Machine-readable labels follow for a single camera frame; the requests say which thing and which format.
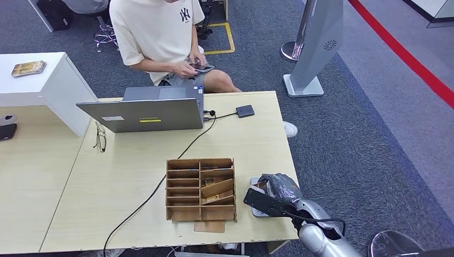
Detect black phone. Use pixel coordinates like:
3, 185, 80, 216
0, 123, 17, 142

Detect black hub cable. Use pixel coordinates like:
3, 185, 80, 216
203, 112, 238, 122

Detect yellow floor tape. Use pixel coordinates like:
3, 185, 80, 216
203, 21, 236, 56

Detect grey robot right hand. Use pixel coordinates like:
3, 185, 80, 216
257, 173, 304, 205

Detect person's left hand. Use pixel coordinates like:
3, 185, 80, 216
188, 49, 208, 66

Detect chrome chair base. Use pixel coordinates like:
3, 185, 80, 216
93, 16, 122, 53

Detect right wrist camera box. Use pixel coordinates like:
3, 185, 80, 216
243, 187, 299, 218

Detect wooden card organizer box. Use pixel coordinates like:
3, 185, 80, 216
165, 157, 238, 223

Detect silver kiosk stand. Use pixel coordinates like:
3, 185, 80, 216
282, 0, 344, 98

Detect eyeglasses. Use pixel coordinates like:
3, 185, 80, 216
93, 121, 107, 154

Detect black USB hub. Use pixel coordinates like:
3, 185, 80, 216
236, 104, 256, 119

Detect black laptop power cable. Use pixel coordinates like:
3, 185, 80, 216
103, 110, 217, 257

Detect chrome round base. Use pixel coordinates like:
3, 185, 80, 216
367, 230, 425, 257

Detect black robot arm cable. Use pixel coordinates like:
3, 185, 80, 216
280, 209, 346, 237

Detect white cabinet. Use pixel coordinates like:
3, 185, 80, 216
0, 52, 98, 138

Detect chrome stanchion post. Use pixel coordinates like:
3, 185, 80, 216
280, 0, 316, 63

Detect black bag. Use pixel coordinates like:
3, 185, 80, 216
35, 0, 74, 32

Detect stack of printed cards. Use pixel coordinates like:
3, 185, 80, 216
10, 60, 47, 78

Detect red floor tape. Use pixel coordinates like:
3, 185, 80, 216
347, 0, 454, 110

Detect grey laptop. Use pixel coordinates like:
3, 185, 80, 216
75, 84, 206, 134

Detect person in grey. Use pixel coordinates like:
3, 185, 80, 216
60, 0, 110, 15

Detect dark smartphone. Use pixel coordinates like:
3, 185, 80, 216
190, 63, 216, 74

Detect brown cardboard piece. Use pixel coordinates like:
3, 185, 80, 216
194, 221, 226, 234

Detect white glass platform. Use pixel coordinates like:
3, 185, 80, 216
402, 0, 454, 28

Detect white card reader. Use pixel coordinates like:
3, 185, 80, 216
249, 176, 284, 218

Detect person's right hand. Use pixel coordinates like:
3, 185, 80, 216
173, 61, 198, 78

